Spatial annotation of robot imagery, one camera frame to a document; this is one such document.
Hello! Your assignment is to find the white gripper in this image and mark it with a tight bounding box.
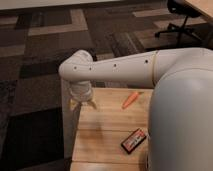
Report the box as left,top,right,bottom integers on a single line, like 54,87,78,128
69,81,97,110

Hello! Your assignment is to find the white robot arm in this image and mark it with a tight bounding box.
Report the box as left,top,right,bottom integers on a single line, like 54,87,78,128
59,47,213,171

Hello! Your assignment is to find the orange carrot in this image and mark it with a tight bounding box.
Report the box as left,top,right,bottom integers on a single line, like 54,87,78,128
122,92,140,109

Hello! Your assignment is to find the light wooden desk corner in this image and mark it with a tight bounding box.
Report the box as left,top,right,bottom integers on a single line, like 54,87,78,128
184,0,213,20

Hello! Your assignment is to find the black red snack box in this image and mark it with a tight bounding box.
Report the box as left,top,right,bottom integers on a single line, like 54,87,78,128
121,128,146,154

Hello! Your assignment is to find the black office chair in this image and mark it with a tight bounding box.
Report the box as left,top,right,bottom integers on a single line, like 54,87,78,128
154,0,208,48

